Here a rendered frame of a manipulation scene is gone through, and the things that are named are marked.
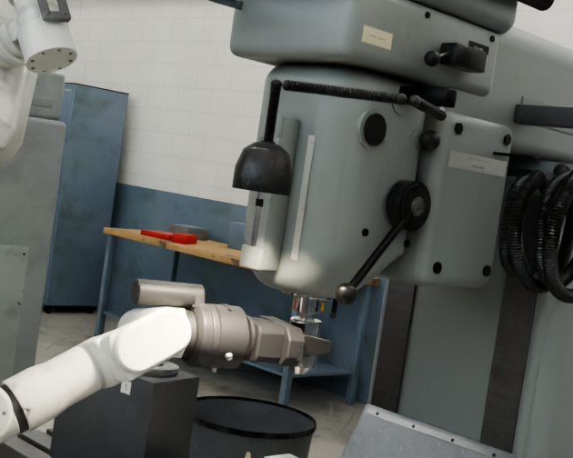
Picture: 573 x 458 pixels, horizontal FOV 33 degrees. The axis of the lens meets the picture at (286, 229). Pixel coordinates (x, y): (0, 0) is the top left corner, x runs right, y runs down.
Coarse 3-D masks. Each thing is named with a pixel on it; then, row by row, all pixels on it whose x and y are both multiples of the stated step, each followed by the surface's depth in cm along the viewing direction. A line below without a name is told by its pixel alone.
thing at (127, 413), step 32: (128, 384) 163; (160, 384) 162; (192, 384) 169; (64, 416) 172; (96, 416) 167; (128, 416) 163; (160, 416) 163; (192, 416) 170; (64, 448) 171; (96, 448) 167; (128, 448) 163; (160, 448) 164
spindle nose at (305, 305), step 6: (294, 300) 141; (300, 300) 140; (306, 300) 140; (312, 300) 140; (318, 300) 140; (294, 306) 141; (300, 306) 140; (306, 306) 140; (312, 306) 140; (318, 306) 140; (324, 306) 142; (300, 312) 140; (306, 312) 140; (312, 312) 140; (318, 312) 141
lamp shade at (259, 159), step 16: (256, 144) 118; (272, 144) 118; (240, 160) 118; (256, 160) 117; (272, 160) 117; (288, 160) 118; (240, 176) 117; (256, 176) 116; (272, 176) 116; (288, 176) 118; (272, 192) 117; (288, 192) 119
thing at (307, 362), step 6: (306, 330) 140; (312, 330) 140; (318, 330) 141; (312, 336) 141; (318, 336) 142; (306, 360) 141; (312, 360) 141; (300, 366) 140; (306, 366) 141; (312, 366) 141
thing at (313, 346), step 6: (306, 336) 139; (306, 342) 139; (312, 342) 140; (318, 342) 140; (324, 342) 141; (330, 342) 141; (306, 348) 139; (312, 348) 140; (318, 348) 140; (324, 348) 141; (330, 348) 141; (306, 354) 139; (312, 354) 140; (318, 354) 140; (324, 354) 141
